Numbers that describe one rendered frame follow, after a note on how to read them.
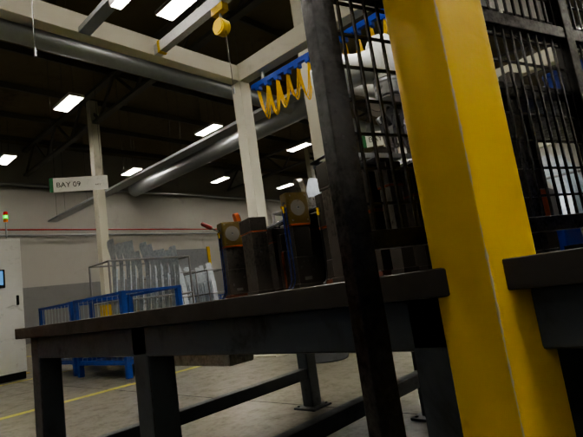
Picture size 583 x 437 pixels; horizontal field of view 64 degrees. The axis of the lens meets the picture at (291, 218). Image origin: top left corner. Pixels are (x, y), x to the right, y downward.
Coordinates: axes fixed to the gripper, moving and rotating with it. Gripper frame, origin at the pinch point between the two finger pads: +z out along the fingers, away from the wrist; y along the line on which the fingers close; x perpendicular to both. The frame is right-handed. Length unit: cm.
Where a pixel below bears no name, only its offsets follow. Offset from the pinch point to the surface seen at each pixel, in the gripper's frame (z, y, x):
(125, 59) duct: -591, -113, -1018
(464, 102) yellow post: 15, 51, 68
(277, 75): -208, -147, -330
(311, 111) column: -327, -411, -674
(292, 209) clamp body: 6.9, 20.1, -37.7
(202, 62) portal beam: -234, -73, -365
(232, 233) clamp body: 5, 19, -101
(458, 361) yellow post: 48, 53, 60
